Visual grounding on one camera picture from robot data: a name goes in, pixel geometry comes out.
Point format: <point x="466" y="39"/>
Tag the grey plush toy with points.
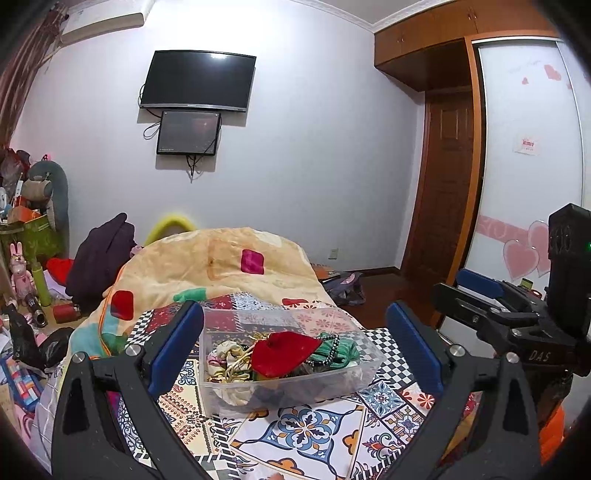
<point x="46" y="189"/>

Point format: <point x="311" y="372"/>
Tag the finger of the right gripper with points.
<point x="479" y="283"/>

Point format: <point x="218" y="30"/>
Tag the wooden overhead cabinet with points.
<point x="428" y="51"/>

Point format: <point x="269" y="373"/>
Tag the clear plastic storage box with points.
<point x="247" y="327"/>

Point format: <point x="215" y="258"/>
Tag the small wall monitor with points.
<point x="188" y="132"/>

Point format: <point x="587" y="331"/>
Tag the striped brown curtain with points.
<point x="24" y="61"/>

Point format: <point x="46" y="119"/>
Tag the beige fleece blanket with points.
<point x="220" y="261"/>

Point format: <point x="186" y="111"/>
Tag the green cardboard box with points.
<point x="39" y="240"/>

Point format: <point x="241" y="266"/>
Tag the white air conditioner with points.
<point x="90" y="19"/>

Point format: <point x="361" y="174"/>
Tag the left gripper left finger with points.
<point x="87" y="442"/>

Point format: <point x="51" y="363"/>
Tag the red fabric pouch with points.
<point x="281" y="353"/>

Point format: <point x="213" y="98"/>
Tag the green knitted cloth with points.
<point x="335" y="352"/>

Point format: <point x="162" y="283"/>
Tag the black knitted pouch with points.
<point x="286" y="392"/>

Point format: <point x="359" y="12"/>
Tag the white wall socket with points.
<point x="333" y="253"/>

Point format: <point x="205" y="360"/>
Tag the green bottle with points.
<point x="40" y="284"/>

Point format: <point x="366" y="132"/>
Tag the grey backpack on floor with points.
<point x="346" y="289"/>

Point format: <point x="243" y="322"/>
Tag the large wall television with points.
<point x="198" y="79"/>

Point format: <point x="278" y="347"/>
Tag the dark purple garment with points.
<point x="98" y="260"/>

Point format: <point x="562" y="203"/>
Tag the white heart wardrobe door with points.
<point x="536" y="97"/>

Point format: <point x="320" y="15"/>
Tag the red cylinder can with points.
<point x="66" y="313"/>

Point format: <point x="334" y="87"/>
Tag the brown wooden door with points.
<point x="436" y="240"/>

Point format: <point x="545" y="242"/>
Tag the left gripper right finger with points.
<point x="503" y="441"/>

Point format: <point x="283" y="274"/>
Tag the pink rabbit figurine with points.
<point x="22" y="280"/>

